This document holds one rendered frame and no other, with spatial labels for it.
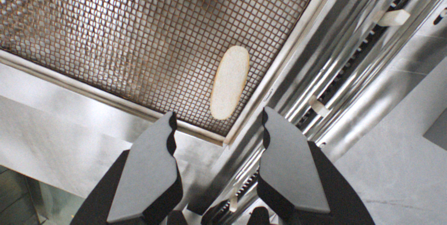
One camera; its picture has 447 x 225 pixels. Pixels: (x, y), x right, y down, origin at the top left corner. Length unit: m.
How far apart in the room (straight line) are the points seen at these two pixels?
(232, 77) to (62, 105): 0.24
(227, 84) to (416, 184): 0.48
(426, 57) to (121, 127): 0.43
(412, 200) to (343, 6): 0.47
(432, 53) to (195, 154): 0.35
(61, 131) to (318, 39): 0.64
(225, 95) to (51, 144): 0.59
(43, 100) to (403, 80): 0.50
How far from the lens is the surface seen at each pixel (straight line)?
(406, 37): 0.30
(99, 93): 0.25
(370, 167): 0.45
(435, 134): 0.44
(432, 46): 0.32
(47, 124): 0.62
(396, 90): 0.31
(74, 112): 0.30
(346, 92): 0.28
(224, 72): 0.17
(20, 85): 0.33
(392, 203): 0.57
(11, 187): 3.54
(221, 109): 0.19
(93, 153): 0.56
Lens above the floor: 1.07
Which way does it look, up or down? 66 degrees down
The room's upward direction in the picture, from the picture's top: 160 degrees counter-clockwise
